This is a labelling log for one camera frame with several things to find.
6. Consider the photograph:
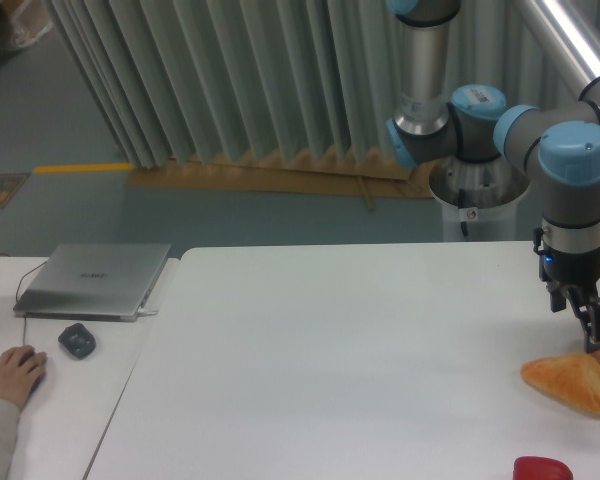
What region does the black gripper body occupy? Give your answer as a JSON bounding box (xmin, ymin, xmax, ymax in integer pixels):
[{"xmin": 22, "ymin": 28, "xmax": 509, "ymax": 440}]
[{"xmin": 533, "ymin": 228, "xmax": 600, "ymax": 293}]

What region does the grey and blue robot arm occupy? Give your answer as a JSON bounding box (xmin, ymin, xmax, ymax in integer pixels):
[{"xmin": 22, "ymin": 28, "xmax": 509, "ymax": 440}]
[{"xmin": 386, "ymin": 1, "xmax": 600, "ymax": 353}]

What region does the red bell pepper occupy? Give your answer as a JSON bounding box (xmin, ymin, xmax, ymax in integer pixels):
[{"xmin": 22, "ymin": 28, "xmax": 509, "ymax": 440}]
[{"xmin": 512, "ymin": 456, "xmax": 574, "ymax": 480}]

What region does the person's hand on mouse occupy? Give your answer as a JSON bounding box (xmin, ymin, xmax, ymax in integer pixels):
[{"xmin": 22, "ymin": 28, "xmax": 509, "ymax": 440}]
[{"xmin": 0, "ymin": 345, "xmax": 47, "ymax": 411}]

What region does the orange triangular bread pastry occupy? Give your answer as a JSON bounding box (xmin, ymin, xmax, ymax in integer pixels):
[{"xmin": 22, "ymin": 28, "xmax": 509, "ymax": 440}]
[{"xmin": 520, "ymin": 353, "xmax": 600, "ymax": 417}]

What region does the brown cardboard sheet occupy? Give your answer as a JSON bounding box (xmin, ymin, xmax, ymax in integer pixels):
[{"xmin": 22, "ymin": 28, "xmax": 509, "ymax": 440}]
[{"xmin": 126, "ymin": 146, "xmax": 436, "ymax": 210}]

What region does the pale green pleated curtain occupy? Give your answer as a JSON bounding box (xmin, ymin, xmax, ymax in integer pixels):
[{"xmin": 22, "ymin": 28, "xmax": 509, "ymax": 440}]
[{"xmin": 46, "ymin": 1, "xmax": 600, "ymax": 169}]

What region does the silver closed laptop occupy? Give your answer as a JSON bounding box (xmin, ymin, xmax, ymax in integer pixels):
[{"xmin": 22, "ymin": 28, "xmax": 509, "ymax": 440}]
[{"xmin": 13, "ymin": 243, "xmax": 170, "ymax": 321}]

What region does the yellow floor tape strip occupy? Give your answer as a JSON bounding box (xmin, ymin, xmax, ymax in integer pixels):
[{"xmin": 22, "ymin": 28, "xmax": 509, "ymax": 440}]
[{"xmin": 33, "ymin": 163, "xmax": 133, "ymax": 174}]

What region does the black controller gadget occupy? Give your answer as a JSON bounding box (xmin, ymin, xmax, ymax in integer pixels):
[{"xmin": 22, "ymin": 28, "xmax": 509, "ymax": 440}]
[{"xmin": 58, "ymin": 323, "xmax": 97, "ymax": 360}]

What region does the black computer mouse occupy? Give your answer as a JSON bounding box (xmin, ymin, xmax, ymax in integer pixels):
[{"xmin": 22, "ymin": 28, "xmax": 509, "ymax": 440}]
[{"xmin": 24, "ymin": 349, "xmax": 48, "ymax": 396}]

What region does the grey mouse cable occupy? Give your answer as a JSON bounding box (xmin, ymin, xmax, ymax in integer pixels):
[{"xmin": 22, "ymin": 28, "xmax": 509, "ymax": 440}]
[{"xmin": 0, "ymin": 254, "xmax": 55, "ymax": 347}]

